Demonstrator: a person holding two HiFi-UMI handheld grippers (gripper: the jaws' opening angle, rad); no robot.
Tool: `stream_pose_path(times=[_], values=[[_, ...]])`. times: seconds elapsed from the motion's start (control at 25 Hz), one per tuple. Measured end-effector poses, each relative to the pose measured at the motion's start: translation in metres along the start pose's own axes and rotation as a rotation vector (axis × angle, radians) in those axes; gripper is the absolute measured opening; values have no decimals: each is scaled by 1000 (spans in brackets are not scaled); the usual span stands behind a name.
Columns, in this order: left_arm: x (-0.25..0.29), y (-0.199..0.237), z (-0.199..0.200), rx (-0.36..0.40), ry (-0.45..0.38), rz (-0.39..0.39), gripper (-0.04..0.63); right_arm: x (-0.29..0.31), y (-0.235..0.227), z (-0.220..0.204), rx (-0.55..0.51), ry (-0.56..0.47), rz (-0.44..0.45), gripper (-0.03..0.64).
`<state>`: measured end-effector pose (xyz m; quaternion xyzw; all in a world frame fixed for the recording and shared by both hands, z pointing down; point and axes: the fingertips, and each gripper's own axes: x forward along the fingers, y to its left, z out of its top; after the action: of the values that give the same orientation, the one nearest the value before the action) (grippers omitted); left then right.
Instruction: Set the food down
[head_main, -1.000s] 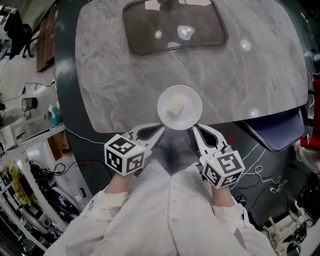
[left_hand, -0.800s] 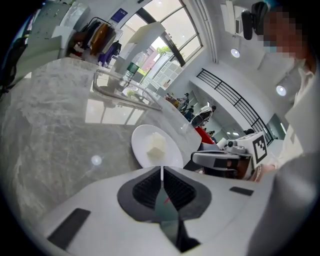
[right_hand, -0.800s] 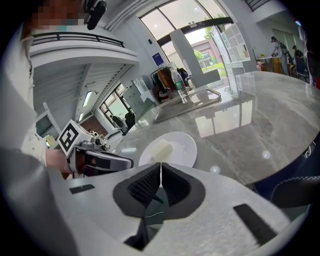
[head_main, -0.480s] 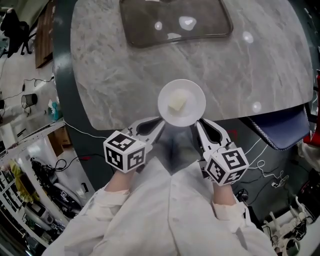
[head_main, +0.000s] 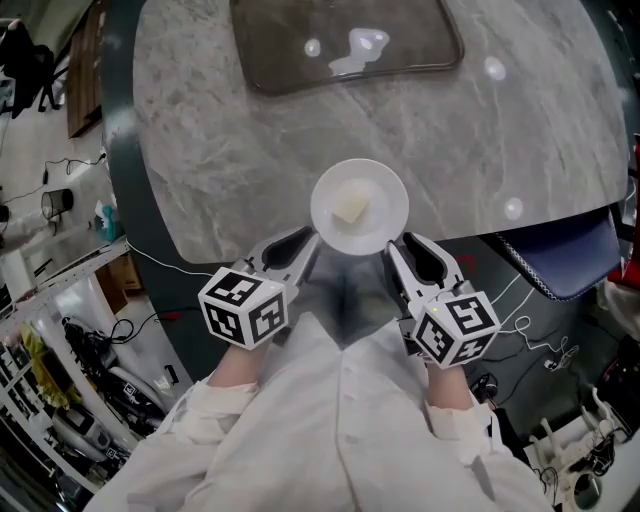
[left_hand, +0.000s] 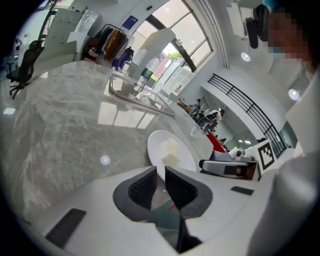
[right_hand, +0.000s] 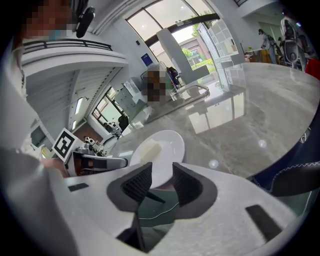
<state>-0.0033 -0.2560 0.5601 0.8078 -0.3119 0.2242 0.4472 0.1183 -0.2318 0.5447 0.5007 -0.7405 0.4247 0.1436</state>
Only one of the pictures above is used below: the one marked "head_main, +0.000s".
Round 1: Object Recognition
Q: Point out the person's left forearm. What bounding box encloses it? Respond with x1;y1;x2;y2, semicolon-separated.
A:
206;342;274;397

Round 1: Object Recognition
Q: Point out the white floor cable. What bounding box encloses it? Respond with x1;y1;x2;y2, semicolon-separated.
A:
489;287;582;372
124;238;222;279

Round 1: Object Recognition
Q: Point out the white round plate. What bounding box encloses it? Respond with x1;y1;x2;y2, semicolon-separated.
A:
309;158;411;257

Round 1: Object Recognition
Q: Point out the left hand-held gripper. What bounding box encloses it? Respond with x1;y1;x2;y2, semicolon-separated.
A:
197;226;321;349

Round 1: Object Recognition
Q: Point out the black office chair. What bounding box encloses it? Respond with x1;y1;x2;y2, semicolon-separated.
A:
0;16;69;119

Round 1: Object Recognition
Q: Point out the brown wooden pallet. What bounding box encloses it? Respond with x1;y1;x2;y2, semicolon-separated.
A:
66;4;104;139

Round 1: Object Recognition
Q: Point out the white metal shelf rack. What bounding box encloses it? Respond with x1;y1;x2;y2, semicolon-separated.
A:
0;239;134;322

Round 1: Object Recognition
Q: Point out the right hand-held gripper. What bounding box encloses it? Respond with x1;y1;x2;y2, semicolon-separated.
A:
386;230;502;370

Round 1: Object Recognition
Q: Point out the dark blue dining chair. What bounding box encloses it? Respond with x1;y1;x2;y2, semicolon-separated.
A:
476;211;622;302

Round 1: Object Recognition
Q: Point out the brown cardboard box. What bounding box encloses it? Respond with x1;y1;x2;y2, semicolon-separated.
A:
104;249;144;314

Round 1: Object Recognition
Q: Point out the grey marble dining table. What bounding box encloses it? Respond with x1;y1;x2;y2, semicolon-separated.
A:
131;0;629;267

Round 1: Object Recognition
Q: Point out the black cable with red clip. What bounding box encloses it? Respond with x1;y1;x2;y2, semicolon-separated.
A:
111;309;202;347

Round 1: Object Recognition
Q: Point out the white power strip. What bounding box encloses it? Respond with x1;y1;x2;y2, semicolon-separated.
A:
544;349;577;372

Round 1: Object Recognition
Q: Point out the teal tissue pack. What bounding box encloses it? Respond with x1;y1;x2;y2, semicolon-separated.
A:
94;199;124;244

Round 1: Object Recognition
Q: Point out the person's right forearm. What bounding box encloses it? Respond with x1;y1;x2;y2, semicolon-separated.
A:
424;364;474;412

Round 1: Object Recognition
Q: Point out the person's white coat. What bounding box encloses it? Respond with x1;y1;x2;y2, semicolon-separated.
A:
124;317;547;512

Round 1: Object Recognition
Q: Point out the pale cream block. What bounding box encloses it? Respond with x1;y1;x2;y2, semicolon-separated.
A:
331;191;369;225

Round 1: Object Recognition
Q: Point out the black wire mesh bin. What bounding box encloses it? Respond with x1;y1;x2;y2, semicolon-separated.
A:
40;189;75;222

